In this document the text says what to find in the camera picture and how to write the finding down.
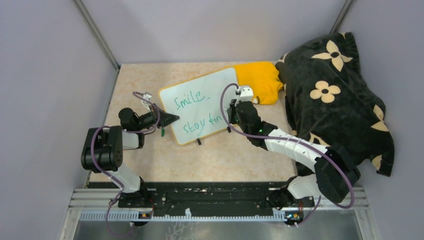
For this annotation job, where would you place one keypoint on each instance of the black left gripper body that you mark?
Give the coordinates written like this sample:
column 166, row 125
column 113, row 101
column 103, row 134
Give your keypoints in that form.
column 153, row 117

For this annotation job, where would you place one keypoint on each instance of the yellow-framed whiteboard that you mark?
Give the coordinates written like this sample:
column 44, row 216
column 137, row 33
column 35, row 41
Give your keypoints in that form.
column 197, row 103

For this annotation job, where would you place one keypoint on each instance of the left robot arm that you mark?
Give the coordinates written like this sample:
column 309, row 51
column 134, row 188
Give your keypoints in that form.
column 103, row 151

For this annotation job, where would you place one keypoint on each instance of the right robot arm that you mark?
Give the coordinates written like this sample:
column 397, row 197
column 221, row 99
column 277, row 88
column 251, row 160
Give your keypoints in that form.
column 331, row 171

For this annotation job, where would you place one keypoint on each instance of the folded yellow cloth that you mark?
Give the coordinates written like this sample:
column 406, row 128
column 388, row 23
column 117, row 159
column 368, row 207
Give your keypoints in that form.
column 263, row 79

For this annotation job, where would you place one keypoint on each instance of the black floral blanket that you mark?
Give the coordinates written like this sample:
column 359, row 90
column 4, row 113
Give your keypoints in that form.
column 328, row 102

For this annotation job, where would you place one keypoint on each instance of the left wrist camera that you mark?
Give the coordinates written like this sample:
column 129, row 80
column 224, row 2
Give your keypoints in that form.
column 146, row 97

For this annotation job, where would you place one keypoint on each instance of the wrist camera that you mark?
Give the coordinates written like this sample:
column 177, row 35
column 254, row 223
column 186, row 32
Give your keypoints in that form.
column 244, row 94
column 146, row 97

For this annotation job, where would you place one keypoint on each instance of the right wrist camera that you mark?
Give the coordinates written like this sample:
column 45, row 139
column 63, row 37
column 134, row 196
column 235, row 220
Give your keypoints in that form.
column 244, row 94

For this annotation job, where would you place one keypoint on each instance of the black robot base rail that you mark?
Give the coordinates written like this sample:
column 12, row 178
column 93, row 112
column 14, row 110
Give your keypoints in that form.
column 222, row 201

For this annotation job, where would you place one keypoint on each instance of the left metal corner post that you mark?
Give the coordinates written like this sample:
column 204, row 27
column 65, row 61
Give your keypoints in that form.
column 96, row 33

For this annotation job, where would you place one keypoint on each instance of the metal corner post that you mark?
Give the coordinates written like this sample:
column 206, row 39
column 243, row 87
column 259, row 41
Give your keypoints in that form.
column 96, row 33
column 341, row 16

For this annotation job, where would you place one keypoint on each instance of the right metal corner post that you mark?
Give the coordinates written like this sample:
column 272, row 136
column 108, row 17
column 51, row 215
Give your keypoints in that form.
column 341, row 16

